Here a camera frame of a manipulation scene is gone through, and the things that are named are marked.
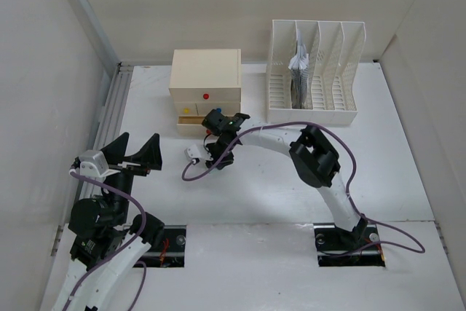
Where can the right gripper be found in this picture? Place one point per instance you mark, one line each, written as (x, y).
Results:
(212, 157)

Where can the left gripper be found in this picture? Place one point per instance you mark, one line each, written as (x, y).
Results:
(148, 156)

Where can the beige wooden drawer cabinet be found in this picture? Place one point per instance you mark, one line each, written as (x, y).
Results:
(202, 80)

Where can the grey booklet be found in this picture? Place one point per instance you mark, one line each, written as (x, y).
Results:
(299, 66)

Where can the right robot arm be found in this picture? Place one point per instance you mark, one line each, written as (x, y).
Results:
(315, 159)

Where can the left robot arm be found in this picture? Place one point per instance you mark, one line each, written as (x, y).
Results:
(112, 230)

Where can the white file organizer rack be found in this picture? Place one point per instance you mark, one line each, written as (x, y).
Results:
(335, 49)

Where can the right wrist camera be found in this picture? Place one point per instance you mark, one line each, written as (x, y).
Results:
(194, 154)

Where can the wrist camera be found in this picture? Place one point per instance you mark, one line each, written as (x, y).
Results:
(194, 154)
(92, 164)

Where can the aluminium frame rail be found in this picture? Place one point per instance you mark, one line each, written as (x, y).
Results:
(91, 26)

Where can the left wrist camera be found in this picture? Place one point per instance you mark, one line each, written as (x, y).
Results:
(92, 164)

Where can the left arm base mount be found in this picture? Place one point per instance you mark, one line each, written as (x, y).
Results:
(170, 252)

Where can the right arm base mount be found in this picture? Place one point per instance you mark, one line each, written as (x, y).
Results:
(336, 250)

